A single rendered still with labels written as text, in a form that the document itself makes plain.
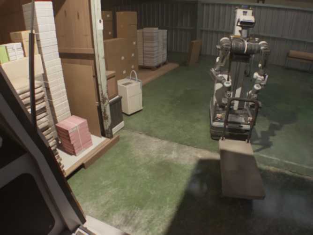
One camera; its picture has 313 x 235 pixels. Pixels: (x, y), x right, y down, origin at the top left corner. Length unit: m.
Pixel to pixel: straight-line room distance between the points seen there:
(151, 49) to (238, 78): 3.55
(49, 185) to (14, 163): 0.17
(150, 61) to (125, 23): 1.37
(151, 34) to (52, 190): 5.30
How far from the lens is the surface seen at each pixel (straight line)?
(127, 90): 3.11
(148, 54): 5.89
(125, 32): 5.36
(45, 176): 0.82
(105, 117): 2.51
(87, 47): 2.46
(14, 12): 3.76
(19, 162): 0.77
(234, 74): 2.78
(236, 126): 2.68
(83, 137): 2.40
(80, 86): 2.53
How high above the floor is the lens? 1.52
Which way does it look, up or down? 28 degrees down
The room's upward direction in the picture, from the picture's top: straight up
